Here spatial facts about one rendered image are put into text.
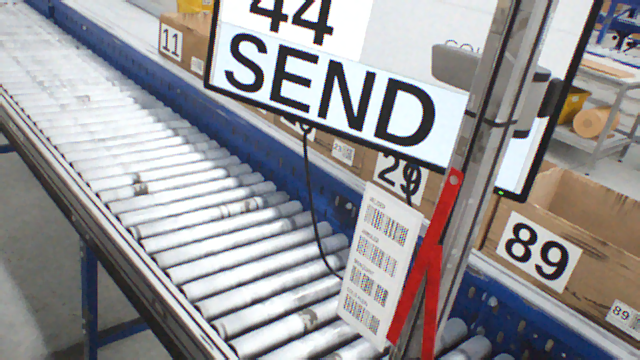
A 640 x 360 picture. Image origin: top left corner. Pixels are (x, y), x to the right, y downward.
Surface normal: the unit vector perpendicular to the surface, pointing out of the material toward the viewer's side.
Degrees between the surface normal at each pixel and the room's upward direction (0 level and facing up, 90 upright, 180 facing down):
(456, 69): 90
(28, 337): 0
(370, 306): 90
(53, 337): 0
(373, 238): 90
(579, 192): 90
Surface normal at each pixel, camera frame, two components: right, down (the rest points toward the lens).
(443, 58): -0.68, 0.22
